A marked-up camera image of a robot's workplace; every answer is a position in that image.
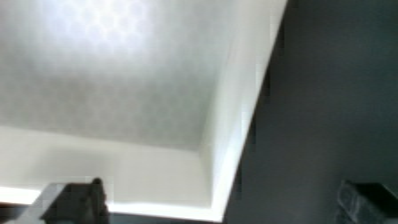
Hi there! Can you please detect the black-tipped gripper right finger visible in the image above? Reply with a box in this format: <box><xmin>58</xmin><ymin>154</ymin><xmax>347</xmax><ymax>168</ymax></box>
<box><xmin>337</xmin><ymin>180</ymin><xmax>398</xmax><ymax>224</ymax></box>

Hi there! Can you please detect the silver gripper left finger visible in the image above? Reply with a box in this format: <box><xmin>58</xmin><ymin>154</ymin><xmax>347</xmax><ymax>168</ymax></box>
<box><xmin>27</xmin><ymin>178</ymin><xmax>111</xmax><ymax>224</ymax></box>

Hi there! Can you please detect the white drawer tray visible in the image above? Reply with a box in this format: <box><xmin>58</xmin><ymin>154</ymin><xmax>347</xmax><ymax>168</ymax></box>
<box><xmin>0</xmin><ymin>0</ymin><xmax>289</xmax><ymax>222</ymax></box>

